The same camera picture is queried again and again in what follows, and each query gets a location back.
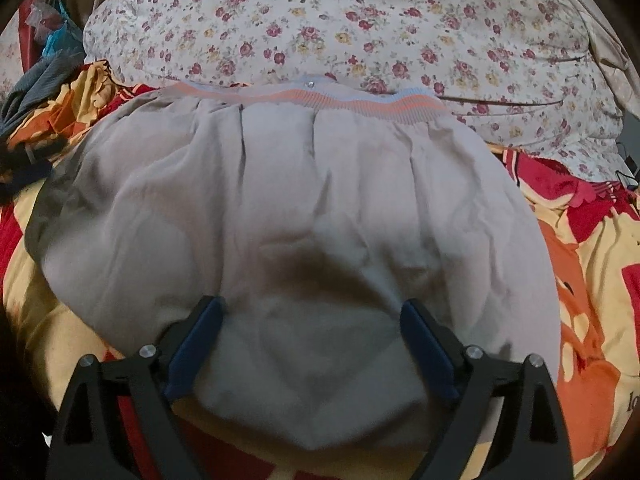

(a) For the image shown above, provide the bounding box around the red orange yellow blanket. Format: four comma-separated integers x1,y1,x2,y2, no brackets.
0,60,640,480

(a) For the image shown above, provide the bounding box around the beige curtain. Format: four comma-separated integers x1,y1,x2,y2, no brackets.
562,0,640,113

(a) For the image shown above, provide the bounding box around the black cable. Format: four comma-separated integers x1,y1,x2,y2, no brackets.
616,139,640,192

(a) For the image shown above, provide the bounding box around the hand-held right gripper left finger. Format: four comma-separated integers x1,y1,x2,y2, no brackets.
45,296,226,480

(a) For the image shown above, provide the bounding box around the grey striped cloth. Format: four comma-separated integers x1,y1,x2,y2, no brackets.
0,51,87,137

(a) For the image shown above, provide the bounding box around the blue plastic bag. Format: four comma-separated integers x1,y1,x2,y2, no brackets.
41,24,84,59

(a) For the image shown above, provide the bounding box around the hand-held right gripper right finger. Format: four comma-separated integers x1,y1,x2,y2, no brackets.
401,298,576,480

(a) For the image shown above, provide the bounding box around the beige jacket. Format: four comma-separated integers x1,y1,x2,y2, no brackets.
24,77,562,453

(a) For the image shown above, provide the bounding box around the floral quilt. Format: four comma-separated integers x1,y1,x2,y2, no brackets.
82,0,632,182

